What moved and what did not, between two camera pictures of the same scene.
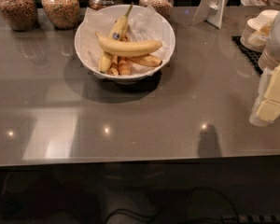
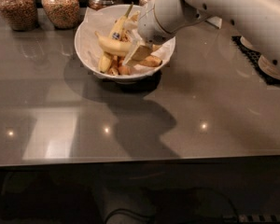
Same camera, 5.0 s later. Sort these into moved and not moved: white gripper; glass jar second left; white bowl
Moved: white gripper
Not moved: white bowl; glass jar second left
